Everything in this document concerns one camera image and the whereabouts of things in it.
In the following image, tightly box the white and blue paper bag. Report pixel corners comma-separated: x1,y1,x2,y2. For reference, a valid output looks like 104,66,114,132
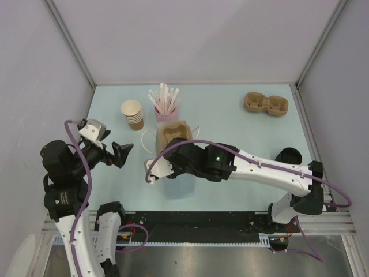
141,120,201,200

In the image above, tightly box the brown pulp cup carrier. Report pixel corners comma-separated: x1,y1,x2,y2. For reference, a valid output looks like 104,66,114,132
158,121,193,151
244,92,289,117

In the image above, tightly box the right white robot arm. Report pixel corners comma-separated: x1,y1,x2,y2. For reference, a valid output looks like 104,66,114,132
164,138,324,231

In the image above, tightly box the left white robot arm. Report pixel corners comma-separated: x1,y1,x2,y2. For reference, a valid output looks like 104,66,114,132
40,140,127,276

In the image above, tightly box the stack of brown paper cups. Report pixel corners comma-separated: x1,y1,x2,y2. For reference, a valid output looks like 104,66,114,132
121,100,144,131

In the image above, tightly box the pink straw holder cup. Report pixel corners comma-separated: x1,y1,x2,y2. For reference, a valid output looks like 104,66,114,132
154,106,179,123

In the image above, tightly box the bundle of wrapped white straws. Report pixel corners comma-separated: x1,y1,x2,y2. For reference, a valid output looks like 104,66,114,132
148,83,180,115

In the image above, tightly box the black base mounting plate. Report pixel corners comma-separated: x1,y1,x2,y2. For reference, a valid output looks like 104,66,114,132
121,211,299,244

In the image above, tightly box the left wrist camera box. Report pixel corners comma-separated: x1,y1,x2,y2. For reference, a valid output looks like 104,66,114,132
78,119,109,144

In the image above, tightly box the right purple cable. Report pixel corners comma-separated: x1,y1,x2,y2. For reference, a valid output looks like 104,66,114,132
144,138,353,263

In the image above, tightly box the aluminium frame rail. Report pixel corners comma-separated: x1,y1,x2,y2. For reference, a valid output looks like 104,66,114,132
42,210,355,248

